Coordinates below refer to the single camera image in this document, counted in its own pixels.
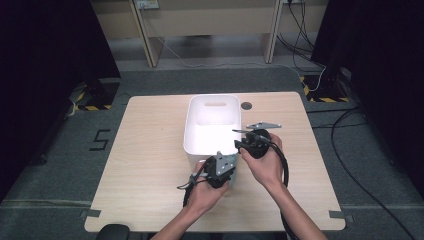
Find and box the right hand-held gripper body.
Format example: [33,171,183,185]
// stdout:
[231,120,283,160]

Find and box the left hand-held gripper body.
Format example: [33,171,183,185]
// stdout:
[202,150,238,190]

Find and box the white plastic bin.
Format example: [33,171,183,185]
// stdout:
[183,94,243,174]

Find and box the person's right hand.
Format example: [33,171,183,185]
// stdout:
[239,132,285,193]

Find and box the person's left hand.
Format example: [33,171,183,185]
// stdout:
[186,161,232,216]

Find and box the black stand base striped tape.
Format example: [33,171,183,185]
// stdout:
[299,74,351,104]
[68,78,121,113]

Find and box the grey tape piece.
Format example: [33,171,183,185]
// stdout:
[328,210,355,224]
[79,208,102,219]

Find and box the black curtain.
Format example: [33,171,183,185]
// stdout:
[311,0,424,191]
[0,0,122,201]

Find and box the white power strip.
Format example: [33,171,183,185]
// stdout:
[135,0,160,10]

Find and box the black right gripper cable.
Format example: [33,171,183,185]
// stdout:
[256,133,296,240]

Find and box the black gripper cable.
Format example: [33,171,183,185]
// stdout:
[256,133,296,240]
[176,156,214,209]

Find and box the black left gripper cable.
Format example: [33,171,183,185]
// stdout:
[176,156,214,209]

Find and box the straight black floor cable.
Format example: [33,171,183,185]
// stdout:
[305,106,361,114]
[311,121,368,130]

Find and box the short white cable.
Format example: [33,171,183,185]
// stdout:
[308,66,327,94]

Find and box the long curved black cable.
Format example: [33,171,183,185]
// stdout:
[330,107,416,240]

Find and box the black cable bundle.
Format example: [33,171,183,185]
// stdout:
[275,0,328,71]

